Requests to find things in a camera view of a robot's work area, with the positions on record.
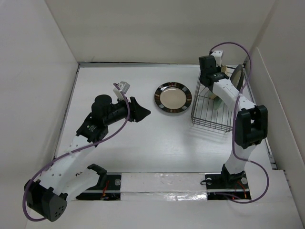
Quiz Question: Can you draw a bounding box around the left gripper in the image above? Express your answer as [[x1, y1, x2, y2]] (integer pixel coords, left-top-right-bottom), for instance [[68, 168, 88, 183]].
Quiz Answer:
[[104, 94, 150, 126]]

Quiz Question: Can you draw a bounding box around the tan round bird plate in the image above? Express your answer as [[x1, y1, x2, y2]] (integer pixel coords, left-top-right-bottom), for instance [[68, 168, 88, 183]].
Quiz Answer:
[[221, 65, 227, 75]]

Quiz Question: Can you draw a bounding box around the teal rectangular divided plate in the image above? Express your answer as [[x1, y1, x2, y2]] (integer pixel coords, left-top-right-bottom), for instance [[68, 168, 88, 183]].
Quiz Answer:
[[209, 92, 217, 100]]

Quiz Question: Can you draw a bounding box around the grey rim cream plate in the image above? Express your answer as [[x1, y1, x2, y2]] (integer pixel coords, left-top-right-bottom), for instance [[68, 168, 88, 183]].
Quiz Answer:
[[230, 65, 244, 91]]

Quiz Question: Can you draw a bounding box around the teal round flower plate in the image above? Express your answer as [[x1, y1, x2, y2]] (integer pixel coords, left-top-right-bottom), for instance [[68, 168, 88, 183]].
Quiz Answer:
[[213, 97, 223, 110]]

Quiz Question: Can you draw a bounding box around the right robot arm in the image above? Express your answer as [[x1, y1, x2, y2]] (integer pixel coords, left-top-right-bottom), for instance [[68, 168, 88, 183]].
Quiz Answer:
[[199, 55, 268, 187]]

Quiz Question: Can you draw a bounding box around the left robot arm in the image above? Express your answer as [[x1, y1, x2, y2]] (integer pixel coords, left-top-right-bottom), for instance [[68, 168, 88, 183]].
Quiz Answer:
[[22, 94, 151, 222]]

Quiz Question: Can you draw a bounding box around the striped rim round plate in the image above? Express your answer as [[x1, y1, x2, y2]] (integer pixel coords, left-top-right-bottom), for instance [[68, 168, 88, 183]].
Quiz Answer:
[[154, 82, 193, 116]]

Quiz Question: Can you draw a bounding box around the foil tape strip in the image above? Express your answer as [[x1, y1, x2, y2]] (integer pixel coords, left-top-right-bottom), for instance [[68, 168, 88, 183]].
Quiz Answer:
[[120, 173, 207, 201]]

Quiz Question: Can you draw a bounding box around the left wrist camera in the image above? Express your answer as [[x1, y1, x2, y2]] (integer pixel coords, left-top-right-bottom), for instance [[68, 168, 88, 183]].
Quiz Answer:
[[113, 81, 130, 100]]

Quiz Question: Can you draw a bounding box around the wire dish rack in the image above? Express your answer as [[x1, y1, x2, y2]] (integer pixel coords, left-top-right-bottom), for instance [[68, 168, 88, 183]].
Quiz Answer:
[[191, 65, 244, 132]]

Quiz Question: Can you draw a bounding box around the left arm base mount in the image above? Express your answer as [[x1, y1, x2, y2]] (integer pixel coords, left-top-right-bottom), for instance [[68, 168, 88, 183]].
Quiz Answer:
[[76, 173, 122, 201]]

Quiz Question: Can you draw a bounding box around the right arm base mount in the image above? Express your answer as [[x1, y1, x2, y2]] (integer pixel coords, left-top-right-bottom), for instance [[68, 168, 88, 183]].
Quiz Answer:
[[200, 173, 251, 200]]

